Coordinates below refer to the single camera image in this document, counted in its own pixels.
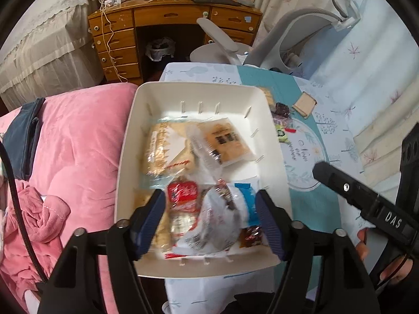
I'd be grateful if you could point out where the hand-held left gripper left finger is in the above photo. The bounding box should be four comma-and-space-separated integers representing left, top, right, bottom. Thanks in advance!
36, 189, 171, 314

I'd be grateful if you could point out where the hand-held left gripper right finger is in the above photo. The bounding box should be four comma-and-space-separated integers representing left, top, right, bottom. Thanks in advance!
255, 189, 382, 314

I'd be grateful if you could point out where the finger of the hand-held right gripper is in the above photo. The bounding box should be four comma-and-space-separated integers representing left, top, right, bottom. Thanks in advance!
312, 161, 381, 217

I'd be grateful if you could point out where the clear rice cake packet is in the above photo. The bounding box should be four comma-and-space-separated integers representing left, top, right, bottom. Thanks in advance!
134, 188, 174, 257

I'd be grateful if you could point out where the blue snowflake snack packet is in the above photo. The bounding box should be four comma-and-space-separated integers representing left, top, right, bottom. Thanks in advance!
229, 183, 262, 226

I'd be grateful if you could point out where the peanut brittle packet red label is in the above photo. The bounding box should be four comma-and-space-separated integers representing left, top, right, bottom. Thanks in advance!
167, 178, 200, 216

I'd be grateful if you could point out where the white printed snack bag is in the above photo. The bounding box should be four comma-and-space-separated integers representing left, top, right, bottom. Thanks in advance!
173, 185, 246, 256

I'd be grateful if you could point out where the printed clear cracker packet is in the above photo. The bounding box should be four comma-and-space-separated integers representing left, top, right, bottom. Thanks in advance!
146, 121, 197, 175

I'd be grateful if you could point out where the pale packet of yellow puffs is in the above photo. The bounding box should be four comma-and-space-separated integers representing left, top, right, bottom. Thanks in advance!
196, 118, 254, 166

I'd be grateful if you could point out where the white plastic basket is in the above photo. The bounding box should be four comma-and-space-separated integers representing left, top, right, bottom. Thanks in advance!
113, 81, 293, 280

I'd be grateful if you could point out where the person's right hand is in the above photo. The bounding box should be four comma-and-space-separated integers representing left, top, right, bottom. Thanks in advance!
355, 227, 418, 287

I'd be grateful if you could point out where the teal white leaf print tablecloth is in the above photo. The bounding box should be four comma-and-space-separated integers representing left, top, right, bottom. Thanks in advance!
159, 62, 403, 314

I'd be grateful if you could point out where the round white plate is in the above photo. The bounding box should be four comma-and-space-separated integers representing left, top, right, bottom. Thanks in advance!
282, 118, 328, 192

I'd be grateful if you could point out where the small colourful candy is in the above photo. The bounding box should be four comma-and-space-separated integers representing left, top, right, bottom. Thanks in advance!
275, 118, 295, 132

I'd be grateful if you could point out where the dark brown snack packet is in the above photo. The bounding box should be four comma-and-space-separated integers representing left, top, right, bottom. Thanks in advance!
273, 102, 291, 118

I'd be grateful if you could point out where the pink plush blanket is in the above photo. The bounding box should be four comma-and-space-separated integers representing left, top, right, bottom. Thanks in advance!
0, 83, 140, 314

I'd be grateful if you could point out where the crumpled pink cloth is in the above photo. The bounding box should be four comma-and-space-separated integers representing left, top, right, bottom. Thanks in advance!
10, 183, 71, 246

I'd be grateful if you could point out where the clear packet of pale crackers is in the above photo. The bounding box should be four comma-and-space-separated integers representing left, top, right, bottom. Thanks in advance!
258, 87, 275, 110

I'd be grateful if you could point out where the dark blue garment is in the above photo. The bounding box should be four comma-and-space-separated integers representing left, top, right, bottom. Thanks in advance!
7, 97, 46, 181

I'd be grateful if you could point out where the white office chair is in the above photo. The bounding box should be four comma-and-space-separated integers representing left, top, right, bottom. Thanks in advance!
190, 0, 362, 71

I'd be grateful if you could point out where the waste bin with bag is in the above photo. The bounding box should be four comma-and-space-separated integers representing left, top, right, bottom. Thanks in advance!
144, 37, 175, 63

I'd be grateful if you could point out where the wooden desk with drawers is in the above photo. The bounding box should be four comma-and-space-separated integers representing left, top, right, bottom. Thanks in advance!
88, 0, 264, 84

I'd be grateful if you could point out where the bed with white lace cover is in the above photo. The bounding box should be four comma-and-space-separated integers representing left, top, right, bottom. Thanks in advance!
0, 0, 102, 112

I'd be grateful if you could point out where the black cable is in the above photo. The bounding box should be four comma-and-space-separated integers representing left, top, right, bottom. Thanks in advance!
0, 144, 48, 283

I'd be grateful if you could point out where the white charging cable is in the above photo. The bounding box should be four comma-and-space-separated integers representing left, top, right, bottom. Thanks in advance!
100, 0, 130, 84

